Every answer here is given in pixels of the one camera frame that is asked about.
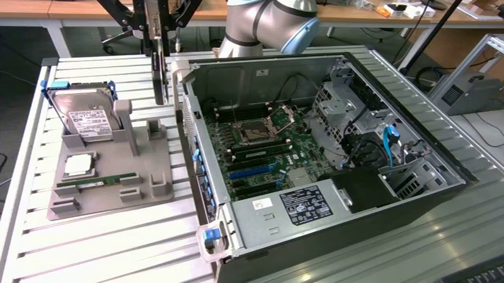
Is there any graphics card with metal bracket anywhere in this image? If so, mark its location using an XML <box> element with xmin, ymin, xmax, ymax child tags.
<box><xmin>144</xmin><ymin>0</ymin><xmax>172</xmax><ymax>106</ymax></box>

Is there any black office chair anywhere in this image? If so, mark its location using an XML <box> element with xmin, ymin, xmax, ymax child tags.
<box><xmin>101</xmin><ymin>26</ymin><xmax>148</xmax><ymax>54</ymax></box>

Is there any blue disk caddy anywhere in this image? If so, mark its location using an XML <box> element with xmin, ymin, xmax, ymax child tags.
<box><xmin>41</xmin><ymin>79</ymin><xmax>118</xmax><ymax>130</ymax></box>

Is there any black RAM slot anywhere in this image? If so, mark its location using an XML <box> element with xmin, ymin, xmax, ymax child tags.
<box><xmin>226</xmin><ymin>140</ymin><xmax>287</xmax><ymax>153</ymax></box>
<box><xmin>214</xmin><ymin>101</ymin><xmax>269</xmax><ymax>112</ymax></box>
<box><xmin>216</xmin><ymin>105</ymin><xmax>272</xmax><ymax>116</ymax></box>
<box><xmin>216</xmin><ymin>108</ymin><xmax>273</xmax><ymax>119</ymax></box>
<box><xmin>217</xmin><ymin>112</ymin><xmax>275</xmax><ymax>123</ymax></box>
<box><xmin>225</xmin><ymin>137</ymin><xmax>285</xmax><ymax>150</ymax></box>
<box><xmin>228</xmin><ymin>143</ymin><xmax>289</xmax><ymax>156</ymax></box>

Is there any silver hard disk drive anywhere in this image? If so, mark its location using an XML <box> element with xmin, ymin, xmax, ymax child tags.
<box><xmin>51</xmin><ymin>88</ymin><xmax>122</xmax><ymax>142</ymax></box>

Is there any green motherboard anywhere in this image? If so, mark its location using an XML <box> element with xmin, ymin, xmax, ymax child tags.
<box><xmin>205</xmin><ymin>103</ymin><xmax>340</xmax><ymax>202</ymax></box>

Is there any CPU socket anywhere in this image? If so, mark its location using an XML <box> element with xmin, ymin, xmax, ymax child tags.
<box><xmin>236</xmin><ymin>119</ymin><xmax>277</xmax><ymax>146</ymax></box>

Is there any metal socket cover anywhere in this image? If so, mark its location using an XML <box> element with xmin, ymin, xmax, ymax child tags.
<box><xmin>267</xmin><ymin>105</ymin><xmax>297</xmax><ymax>134</ymax></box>

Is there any grey parts rack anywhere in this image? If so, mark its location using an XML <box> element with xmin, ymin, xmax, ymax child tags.
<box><xmin>47</xmin><ymin>99</ymin><xmax>177</xmax><ymax>221</ymax></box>

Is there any green RAM stick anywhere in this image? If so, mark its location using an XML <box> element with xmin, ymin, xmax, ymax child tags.
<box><xmin>230</xmin><ymin>146</ymin><xmax>291</xmax><ymax>162</ymax></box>
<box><xmin>57</xmin><ymin>174</ymin><xmax>140</xmax><ymax>189</ymax></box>

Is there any silver CPU chip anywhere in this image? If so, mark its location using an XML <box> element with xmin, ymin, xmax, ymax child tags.
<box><xmin>65</xmin><ymin>154</ymin><xmax>95</xmax><ymax>175</ymax></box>

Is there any silver drive cage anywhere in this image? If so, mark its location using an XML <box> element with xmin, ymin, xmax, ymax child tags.
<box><xmin>311</xmin><ymin>81</ymin><xmax>395</xmax><ymax>154</ymax></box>

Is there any orange white box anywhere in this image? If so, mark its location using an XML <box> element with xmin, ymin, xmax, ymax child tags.
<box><xmin>376</xmin><ymin>3</ymin><xmax>408</xmax><ymax>18</ymax></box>

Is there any blue expansion slot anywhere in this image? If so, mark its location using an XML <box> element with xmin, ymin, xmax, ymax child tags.
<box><xmin>229</xmin><ymin>165</ymin><xmax>273</xmax><ymax>180</ymax></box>

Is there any silver chipset heatsink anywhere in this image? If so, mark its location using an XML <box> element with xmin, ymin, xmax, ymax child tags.
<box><xmin>287</xmin><ymin>169</ymin><xmax>315</xmax><ymax>185</ymax></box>

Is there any black tripod pole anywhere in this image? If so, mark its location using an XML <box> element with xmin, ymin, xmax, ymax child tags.
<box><xmin>398</xmin><ymin>0</ymin><xmax>464</xmax><ymax>75</ymax></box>

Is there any silver power supply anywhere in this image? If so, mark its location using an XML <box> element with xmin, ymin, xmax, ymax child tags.
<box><xmin>230</xmin><ymin>178</ymin><xmax>352</xmax><ymax>251</ymax></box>

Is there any blue case latch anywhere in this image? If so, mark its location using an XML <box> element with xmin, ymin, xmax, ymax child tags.
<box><xmin>201</xmin><ymin>228</ymin><xmax>220</xmax><ymax>245</ymax></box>

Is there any black plastic shroud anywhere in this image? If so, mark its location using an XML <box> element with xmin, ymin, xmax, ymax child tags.
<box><xmin>317</xmin><ymin>166</ymin><xmax>402</xmax><ymax>215</ymax></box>

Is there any wooden block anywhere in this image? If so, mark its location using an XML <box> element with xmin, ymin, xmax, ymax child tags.
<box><xmin>471</xmin><ymin>0</ymin><xmax>504</xmax><ymax>14</ymax></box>

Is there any perforated silver disk bay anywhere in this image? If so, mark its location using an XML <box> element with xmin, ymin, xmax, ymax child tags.
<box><xmin>377</xmin><ymin>157</ymin><xmax>462</xmax><ymax>202</ymax></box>

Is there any black open PC case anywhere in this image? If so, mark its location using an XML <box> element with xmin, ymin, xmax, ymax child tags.
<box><xmin>170</xmin><ymin>52</ymin><xmax>480</xmax><ymax>283</ymax></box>

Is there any black keyboard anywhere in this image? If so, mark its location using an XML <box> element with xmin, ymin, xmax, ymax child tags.
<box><xmin>439</xmin><ymin>261</ymin><xmax>504</xmax><ymax>283</ymax></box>

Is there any black looped wire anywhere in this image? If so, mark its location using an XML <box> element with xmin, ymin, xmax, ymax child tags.
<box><xmin>276</xmin><ymin>73</ymin><xmax>321</xmax><ymax>101</ymax></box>

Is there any blue data wire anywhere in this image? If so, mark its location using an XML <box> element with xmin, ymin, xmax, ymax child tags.
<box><xmin>381</xmin><ymin>125</ymin><xmax>402</xmax><ymax>168</ymax></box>

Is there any aluminium profile frame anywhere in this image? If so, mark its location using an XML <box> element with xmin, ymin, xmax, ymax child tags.
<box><xmin>427</xmin><ymin>34</ymin><xmax>504</xmax><ymax>98</ymax></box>

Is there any grey box with handle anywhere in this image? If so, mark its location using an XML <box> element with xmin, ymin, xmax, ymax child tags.
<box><xmin>428</xmin><ymin>70</ymin><xmax>504</xmax><ymax>116</ymax></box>

